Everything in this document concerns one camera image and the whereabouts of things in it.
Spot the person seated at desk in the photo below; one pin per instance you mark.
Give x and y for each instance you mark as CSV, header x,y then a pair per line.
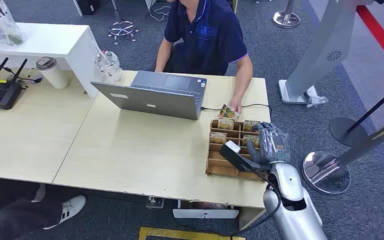
x,y
205,36

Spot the black wrist camera white box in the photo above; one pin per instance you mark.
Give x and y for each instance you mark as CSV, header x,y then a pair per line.
x,y
236,157

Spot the person in dark trousers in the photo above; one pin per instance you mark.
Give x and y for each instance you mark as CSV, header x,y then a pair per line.
x,y
10,212

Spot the yellow floor frame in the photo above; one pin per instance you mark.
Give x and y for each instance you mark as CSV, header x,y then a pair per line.
x,y
165,233

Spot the yellow green printed card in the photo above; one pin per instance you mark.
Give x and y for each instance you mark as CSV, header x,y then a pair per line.
x,y
250,126
218,138
225,124
228,113
250,139

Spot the grey laptop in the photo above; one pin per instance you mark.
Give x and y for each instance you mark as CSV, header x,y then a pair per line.
x,y
152,101

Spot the white box under desk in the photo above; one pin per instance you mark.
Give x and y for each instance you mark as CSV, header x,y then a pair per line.
x,y
205,213

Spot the floor power socket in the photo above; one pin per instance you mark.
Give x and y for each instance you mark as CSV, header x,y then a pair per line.
x,y
154,202

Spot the crumpled clear plastic wrap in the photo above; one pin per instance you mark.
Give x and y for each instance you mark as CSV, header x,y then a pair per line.
x,y
317,100

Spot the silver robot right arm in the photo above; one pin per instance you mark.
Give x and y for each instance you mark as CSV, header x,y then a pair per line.
x,y
294,205

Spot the black stanchion with round base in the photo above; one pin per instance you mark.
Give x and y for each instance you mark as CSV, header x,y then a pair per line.
x,y
344,130

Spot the white kiosk stand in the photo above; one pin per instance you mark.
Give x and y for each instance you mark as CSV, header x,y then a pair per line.
x,y
321,53

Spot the chrome stanchion post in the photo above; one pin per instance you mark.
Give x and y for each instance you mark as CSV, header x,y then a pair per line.
x,y
286,16

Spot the white shoe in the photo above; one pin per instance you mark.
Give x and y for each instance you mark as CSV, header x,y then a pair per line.
x,y
67,210

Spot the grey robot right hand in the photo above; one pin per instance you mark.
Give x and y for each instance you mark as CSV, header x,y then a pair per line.
x,y
273,145

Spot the chrome chair base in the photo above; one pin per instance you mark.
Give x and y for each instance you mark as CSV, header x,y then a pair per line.
x,y
122,29

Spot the person's left hand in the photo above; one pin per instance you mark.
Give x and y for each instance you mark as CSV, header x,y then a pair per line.
x,y
236,103

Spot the white desk shelf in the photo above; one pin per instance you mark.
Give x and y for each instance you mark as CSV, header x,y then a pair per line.
x,y
53,43

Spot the chrome stanchion with round base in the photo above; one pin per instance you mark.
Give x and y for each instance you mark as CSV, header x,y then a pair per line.
x,y
326,172

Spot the wooden card holder tray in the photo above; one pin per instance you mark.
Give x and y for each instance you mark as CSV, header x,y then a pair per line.
x,y
222,164

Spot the black box on floor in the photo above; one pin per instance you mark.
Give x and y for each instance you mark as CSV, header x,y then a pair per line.
x,y
88,6

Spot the white cup with lid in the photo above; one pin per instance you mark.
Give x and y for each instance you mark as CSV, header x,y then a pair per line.
x,y
54,74

